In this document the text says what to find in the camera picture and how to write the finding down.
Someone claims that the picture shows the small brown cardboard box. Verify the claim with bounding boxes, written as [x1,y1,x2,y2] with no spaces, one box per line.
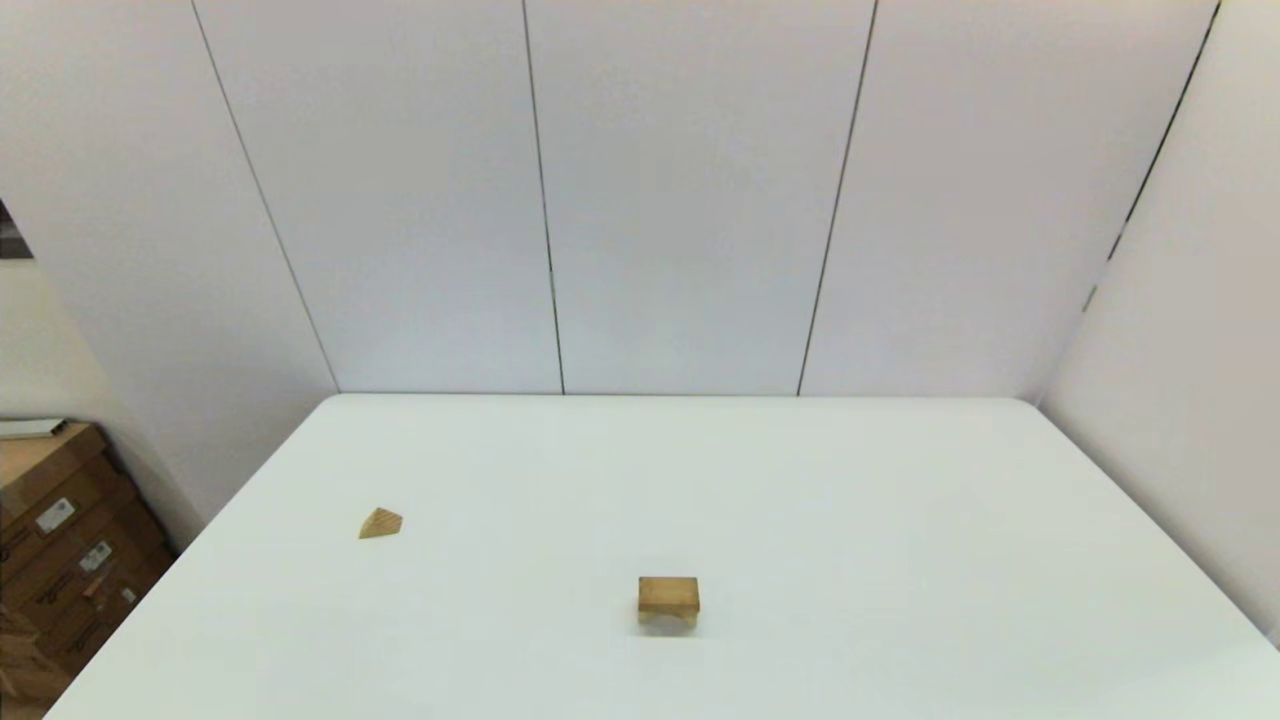
[0,615,73,720]

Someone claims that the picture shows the plain brown cardboard box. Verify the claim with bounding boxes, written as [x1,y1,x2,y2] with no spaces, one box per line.
[0,422,109,526]

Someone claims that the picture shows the stacked cardboard boxes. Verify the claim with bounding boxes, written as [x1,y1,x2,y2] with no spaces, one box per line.
[0,455,179,679]

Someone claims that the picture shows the rectangular wooden building block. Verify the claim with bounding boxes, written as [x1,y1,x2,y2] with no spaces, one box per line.
[638,576,701,614]

